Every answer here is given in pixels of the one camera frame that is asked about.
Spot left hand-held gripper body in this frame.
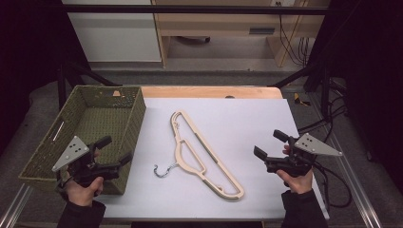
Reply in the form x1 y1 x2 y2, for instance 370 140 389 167
51 136 123 188

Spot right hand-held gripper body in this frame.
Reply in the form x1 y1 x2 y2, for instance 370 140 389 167
264 132 343 179

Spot beige plastic hanger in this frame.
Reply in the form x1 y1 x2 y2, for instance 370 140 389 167
153 109 245 201
170 111 246 202

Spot person's right hand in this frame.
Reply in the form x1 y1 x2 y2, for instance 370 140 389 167
276 168 315 195

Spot person's left hand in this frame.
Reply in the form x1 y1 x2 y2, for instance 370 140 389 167
64 176 106 208

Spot green woven basket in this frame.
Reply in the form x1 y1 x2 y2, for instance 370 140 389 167
18 85 147 196

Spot white table mat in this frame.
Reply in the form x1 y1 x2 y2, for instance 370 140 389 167
103 97 331 220

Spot yellow and black tool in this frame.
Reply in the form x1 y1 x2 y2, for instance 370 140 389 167
293 92 312 107

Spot black metal stand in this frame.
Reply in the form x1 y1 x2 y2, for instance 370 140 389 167
56 60 123 111
271 58 338 119

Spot white cabinet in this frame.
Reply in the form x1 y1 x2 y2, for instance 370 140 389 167
61 0 163 64

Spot wooden desk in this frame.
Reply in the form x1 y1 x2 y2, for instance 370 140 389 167
151 0 331 68

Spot black horizontal bar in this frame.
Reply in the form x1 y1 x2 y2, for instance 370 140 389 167
62 4 332 15

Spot black floor cables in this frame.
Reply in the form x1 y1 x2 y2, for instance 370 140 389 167
297 94 350 143

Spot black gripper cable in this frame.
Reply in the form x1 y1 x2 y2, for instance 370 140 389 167
312 161 354 209

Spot aluminium rail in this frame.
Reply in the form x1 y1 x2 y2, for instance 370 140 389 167
307 94 385 228
0 184 34 228

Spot black hanging cables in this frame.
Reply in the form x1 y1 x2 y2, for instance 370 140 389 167
278 13 311 67

